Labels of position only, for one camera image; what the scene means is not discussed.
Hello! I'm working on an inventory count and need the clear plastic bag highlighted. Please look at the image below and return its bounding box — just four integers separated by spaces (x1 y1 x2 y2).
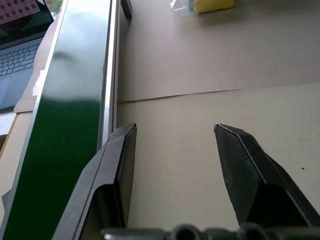
169 0 198 16

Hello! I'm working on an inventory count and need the green conveyor belt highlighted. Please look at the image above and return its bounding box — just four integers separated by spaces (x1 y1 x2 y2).
0 0 113 240

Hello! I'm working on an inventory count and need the white paper sheet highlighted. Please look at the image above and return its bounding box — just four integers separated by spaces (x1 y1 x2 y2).
0 111 17 138

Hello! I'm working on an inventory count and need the black table leg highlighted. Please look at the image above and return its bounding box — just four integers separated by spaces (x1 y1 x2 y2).
120 0 133 19

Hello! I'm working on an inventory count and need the grey laptop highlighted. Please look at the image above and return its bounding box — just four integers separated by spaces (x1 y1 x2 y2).
0 0 55 111

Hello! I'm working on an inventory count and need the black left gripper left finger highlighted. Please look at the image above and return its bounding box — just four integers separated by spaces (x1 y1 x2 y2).
51 122 138 240

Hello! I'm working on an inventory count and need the yellow foam object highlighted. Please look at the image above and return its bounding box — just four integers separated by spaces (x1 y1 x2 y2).
193 0 235 15

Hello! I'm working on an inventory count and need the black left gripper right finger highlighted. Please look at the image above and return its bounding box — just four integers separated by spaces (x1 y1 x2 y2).
213 122 320 230

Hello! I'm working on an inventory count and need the silver metal rail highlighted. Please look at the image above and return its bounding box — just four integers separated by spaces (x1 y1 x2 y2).
96 0 122 153

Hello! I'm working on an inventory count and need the brown cardboard sheet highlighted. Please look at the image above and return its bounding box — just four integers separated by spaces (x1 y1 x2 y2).
13 0 320 115

